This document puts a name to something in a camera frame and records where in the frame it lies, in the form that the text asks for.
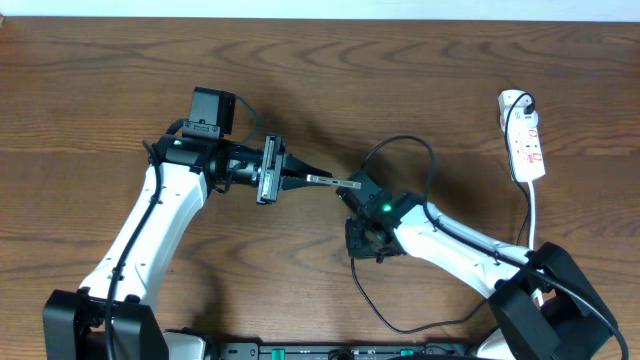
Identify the black left camera cable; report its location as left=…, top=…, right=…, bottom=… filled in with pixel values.
left=103, top=94, right=261, bottom=360

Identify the black right camera cable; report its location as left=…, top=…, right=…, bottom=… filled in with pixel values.
left=360, top=134, right=630, bottom=360

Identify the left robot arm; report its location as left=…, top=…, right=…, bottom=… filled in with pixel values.
left=43, top=134, right=326, bottom=359

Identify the Galaxy S25 Ultra smartphone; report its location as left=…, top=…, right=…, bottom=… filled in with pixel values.
left=306, top=174, right=362, bottom=189

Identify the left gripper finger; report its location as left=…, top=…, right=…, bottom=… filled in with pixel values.
left=282, top=153, right=332, bottom=178
left=279, top=174, right=315, bottom=191

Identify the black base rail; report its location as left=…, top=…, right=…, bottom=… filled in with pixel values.
left=164, top=341, right=491, bottom=360

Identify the white USB charger adapter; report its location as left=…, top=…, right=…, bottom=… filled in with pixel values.
left=500, top=105, right=539, bottom=130

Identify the black camera cable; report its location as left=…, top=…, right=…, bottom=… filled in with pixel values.
left=103, top=94, right=261, bottom=360
left=360, top=134, right=630, bottom=360

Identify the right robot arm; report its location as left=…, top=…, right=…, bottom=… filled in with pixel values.
left=340, top=190, right=621, bottom=359

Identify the white power strip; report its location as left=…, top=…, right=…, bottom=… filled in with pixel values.
left=497, top=89, right=547, bottom=184

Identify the black USB-C charging cable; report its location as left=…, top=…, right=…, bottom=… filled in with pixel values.
left=349, top=91, right=537, bottom=335

